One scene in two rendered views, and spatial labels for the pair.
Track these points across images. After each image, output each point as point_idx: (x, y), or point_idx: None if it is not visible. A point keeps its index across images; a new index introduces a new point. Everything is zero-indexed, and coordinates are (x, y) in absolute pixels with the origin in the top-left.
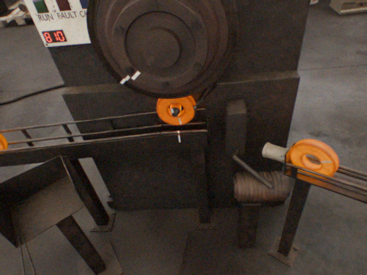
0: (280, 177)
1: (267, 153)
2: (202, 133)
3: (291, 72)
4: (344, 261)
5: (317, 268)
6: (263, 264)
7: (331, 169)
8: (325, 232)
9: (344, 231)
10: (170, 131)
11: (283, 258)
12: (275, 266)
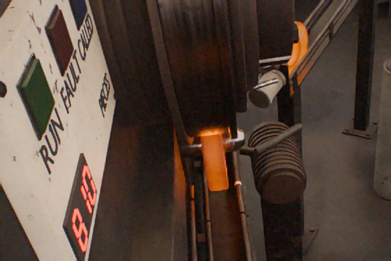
0: (271, 125)
1: (271, 93)
2: (239, 152)
3: None
4: None
5: (312, 204)
6: (322, 260)
7: (306, 38)
8: (255, 192)
9: (251, 174)
10: (240, 195)
11: (308, 236)
12: (322, 246)
